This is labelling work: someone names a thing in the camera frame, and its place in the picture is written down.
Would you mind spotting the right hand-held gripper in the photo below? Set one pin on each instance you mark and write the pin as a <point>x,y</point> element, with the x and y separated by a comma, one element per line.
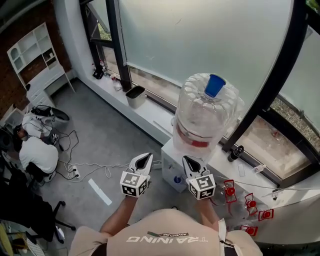
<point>202,187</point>

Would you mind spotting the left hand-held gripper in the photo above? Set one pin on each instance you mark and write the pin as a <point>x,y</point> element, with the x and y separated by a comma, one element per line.
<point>133,183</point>

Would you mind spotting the blue cup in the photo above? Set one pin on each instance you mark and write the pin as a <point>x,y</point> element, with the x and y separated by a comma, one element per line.
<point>213,85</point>

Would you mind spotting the person's right forearm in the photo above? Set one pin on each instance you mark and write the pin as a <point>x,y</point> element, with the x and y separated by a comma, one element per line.
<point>207,213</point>

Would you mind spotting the person's left forearm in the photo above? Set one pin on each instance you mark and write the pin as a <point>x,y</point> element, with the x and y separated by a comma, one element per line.
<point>120,216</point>

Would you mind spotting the small white power strip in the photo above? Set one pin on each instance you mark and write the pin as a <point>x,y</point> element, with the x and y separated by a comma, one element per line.
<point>157,165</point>

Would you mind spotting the white water dispenser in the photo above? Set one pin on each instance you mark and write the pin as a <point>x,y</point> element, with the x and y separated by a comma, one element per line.
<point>170,160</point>

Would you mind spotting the clear jug with red cap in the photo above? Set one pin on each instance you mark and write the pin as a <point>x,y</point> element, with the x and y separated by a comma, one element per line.
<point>266,214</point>
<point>229,191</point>
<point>251,203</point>
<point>250,230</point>

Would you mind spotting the black flask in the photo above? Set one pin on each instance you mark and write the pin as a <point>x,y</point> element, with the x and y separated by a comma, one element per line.
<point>235,153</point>

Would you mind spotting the white flat strip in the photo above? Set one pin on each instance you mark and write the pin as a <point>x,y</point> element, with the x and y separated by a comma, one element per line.
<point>241,170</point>

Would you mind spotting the large clear water bottle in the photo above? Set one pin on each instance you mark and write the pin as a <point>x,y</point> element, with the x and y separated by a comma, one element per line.
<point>200,117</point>

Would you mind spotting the long white floor strip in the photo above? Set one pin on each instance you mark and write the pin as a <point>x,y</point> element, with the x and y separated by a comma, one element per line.
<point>100,192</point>

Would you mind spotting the beige trash bin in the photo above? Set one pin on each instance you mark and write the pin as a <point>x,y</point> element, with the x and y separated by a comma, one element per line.
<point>135,98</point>

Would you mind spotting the small clear bottle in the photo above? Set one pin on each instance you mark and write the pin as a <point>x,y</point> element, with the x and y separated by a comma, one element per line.
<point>259,169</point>

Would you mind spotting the person's beige shirt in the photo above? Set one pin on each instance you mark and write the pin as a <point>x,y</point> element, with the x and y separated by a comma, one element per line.
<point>170,237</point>

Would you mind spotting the white paper sheet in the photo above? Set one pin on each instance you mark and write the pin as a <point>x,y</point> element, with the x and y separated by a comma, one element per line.
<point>117,87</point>

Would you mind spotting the black office chair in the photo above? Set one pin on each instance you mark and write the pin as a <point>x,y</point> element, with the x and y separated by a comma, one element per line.
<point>27,207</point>

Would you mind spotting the white shelf desk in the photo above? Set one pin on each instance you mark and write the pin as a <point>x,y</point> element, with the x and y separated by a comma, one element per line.
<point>37,75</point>

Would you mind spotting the black window frame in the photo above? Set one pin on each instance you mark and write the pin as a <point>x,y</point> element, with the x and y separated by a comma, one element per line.
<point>117,37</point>

